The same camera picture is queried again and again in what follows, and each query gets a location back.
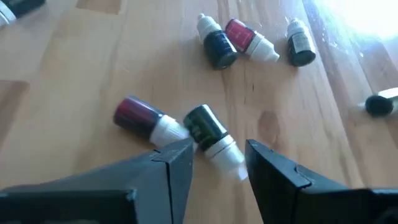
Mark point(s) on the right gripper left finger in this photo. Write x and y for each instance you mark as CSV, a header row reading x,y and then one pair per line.
x,y
93,199

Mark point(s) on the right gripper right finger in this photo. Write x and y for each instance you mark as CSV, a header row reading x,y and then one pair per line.
x,y
295,202

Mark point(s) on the small maroon food coloring bottle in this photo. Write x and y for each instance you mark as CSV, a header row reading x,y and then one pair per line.
x,y
136,115

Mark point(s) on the small green food coloring bottle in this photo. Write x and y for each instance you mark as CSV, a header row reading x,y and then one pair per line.
x,y
205,127

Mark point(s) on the small blue food coloring bottle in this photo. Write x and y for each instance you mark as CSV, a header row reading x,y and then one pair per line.
x,y
219,49

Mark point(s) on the small red food coloring bottle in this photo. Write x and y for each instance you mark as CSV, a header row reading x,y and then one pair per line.
x,y
239,32

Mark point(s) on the small dark food coloring bottle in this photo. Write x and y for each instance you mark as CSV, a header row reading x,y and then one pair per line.
x,y
21,6

